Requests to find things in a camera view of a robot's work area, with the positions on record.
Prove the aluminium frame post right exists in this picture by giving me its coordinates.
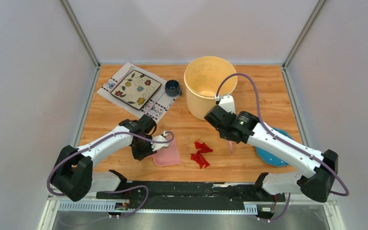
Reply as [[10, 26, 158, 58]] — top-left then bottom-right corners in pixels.
[[283, 0, 327, 69]]

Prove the aluminium frame post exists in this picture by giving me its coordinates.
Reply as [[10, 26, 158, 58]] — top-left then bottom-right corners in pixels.
[[59, 0, 101, 69], [283, 0, 327, 69]]

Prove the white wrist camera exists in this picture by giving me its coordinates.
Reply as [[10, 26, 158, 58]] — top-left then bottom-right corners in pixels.
[[215, 94, 236, 115], [150, 131, 169, 151]]

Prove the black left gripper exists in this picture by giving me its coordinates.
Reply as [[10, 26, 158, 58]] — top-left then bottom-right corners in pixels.
[[131, 136, 158, 161]]

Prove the dark blue cup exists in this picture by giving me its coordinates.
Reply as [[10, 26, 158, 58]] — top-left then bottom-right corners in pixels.
[[165, 80, 182, 97]]

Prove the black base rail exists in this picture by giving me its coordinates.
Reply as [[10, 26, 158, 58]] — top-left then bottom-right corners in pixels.
[[96, 181, 286, 211]]

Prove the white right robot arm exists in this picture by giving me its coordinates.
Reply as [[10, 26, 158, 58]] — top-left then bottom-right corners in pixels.
[[204, 105, 338, 203]]

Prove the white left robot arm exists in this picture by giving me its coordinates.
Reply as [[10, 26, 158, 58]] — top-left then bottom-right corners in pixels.
[[46, 115, 157, 202]]

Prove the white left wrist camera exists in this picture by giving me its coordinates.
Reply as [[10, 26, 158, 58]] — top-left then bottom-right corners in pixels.
[[150, 131, 169, 151]]

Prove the aluminium frame post left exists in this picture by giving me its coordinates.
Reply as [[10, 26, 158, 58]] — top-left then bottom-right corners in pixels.
[[59, 0, 101, 69]]

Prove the floral square plate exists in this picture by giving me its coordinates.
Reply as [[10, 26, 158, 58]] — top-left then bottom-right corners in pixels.
[[110, 70, 161, 110]]

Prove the blue polka dot plate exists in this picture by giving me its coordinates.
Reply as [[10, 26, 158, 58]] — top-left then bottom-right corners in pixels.
[[255, 127, 293, 167]]

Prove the pink dustpan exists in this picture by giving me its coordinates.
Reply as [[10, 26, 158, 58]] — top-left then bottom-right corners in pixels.
[[152, 140, 182, 167]]

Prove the red paper scrap long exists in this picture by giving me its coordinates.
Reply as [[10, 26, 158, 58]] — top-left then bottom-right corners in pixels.
[[190, 141, 213, 169]]

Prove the pink hand brush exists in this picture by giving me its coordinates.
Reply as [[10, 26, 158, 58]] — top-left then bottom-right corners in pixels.
[[228, 141, 234, 155]]

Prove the cream plastic bucket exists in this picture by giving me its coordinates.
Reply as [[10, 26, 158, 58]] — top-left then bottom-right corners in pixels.
[[184, 56, 237, 120]]

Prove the patterned white placemat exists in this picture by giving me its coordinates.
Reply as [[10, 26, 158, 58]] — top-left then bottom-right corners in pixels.
[[97, 63, 179, 123]]

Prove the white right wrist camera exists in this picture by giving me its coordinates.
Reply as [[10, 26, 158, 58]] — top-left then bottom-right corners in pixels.
[[215, 94, 236, 115]]

